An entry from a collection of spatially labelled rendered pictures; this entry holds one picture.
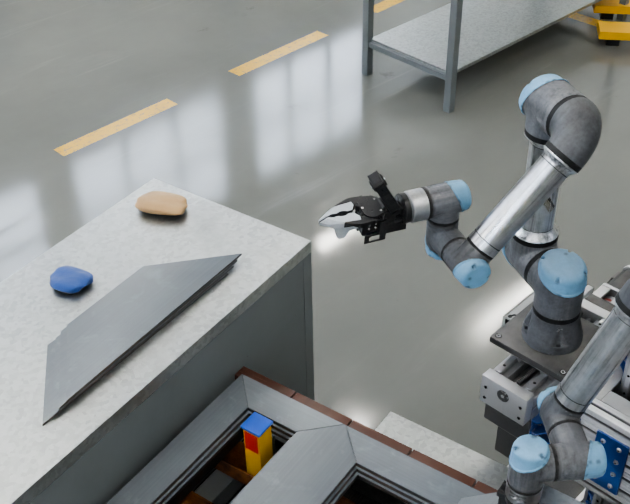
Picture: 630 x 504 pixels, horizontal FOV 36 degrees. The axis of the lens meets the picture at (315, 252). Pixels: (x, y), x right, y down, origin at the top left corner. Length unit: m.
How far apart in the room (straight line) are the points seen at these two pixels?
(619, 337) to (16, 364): 1.42
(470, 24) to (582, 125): 3.95
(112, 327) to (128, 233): 0.44
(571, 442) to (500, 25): 4.28
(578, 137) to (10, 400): 1.43
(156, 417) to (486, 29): 4.06
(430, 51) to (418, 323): 2.11
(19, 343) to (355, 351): 1.75
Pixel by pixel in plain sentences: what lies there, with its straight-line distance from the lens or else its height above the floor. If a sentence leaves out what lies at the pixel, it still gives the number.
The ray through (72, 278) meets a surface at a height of 1.08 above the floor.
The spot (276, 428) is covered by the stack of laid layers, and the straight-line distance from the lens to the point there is 2.56.
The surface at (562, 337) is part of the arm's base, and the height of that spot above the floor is 1.09.
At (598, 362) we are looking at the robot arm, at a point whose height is 1.33.
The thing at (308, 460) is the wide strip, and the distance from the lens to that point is 2.47.
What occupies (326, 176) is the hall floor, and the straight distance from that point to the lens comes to 5.01.
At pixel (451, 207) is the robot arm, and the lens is 2.27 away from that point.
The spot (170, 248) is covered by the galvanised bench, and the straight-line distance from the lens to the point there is 2.81.
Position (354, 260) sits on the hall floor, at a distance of 4.44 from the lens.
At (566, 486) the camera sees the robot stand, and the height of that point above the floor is 0.21.
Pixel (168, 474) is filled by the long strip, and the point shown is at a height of 0.85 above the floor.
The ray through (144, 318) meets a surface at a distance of 2.55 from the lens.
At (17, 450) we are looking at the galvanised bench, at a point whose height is 1.05.
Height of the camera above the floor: 2.72
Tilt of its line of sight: 37 degrees down
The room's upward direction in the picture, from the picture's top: 1 degrees counter-clockwise
